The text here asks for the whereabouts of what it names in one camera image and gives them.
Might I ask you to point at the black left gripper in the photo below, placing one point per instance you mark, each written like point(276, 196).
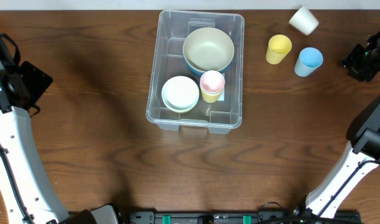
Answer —
point(34, 82)

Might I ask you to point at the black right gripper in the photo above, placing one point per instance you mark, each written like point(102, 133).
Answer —
point(356, 61)

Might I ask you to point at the light blue cup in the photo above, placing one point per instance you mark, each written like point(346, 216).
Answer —
point(308, 61)

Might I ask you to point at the cream cup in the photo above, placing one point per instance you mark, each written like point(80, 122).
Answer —
point(304, 21)

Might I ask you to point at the yellow cup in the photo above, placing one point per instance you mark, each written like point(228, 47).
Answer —
point(211, 97)
point(278, 47)

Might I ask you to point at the pink cup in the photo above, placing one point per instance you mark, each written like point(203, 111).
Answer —
point(212, 81)

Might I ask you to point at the cream large bowl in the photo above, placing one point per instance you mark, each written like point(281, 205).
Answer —
point(208, 49)

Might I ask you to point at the yellow small bowl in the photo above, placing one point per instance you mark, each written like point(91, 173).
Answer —
point(176, 110)

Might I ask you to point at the white small bowl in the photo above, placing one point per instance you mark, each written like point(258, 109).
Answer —
point(180, 92)

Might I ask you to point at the dark blue bowl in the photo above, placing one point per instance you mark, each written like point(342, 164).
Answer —
point(199, 72)

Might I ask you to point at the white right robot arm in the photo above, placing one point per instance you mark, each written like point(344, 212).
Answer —
point(362, 152)

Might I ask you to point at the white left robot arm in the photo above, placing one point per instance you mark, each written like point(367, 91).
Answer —
point(25, 188)

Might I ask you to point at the white label in bin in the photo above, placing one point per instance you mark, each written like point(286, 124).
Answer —
point(222, 95)

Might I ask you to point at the clear plastic storage bin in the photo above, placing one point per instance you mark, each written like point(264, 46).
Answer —
point(173, 28)

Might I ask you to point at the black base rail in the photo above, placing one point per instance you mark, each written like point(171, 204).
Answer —
point(263, 216)

